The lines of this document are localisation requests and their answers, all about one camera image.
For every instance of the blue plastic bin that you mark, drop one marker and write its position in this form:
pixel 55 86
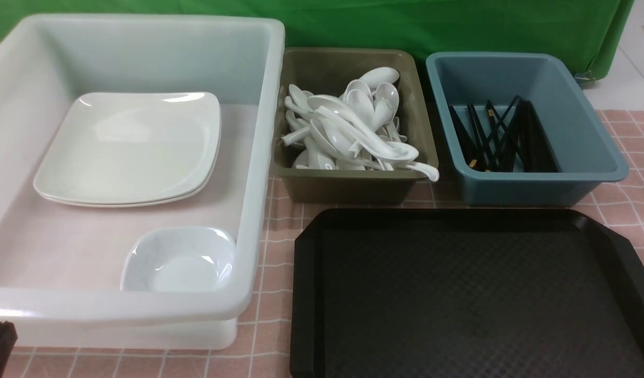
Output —
pixel 585 152

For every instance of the olive green plastic bin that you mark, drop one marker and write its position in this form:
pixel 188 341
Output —
pixel 316 158

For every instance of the small white bowl in tub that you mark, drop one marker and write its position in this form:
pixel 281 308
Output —
pixel 180 259

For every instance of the white spoon upper back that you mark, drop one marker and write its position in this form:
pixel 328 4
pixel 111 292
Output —
pixel 377 76

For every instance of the top white ceramic spoon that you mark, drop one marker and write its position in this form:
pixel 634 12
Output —
pixel 392 152

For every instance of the black serving tray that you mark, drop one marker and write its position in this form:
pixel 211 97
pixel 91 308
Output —
pixel 465 293

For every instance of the large white plastic tub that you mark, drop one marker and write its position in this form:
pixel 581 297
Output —
pixel 61 264

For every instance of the green cloth backdrop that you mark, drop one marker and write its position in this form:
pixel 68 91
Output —
pixel 582 34

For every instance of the white rectangular rice plate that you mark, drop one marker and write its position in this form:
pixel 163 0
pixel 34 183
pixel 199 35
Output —
pixel 132 149

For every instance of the black chopsticks pile in bin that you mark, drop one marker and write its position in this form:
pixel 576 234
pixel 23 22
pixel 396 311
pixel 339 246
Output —
pixel 503 141

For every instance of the white spoon overhanging bin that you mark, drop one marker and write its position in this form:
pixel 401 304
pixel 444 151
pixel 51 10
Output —
pixel 432 173

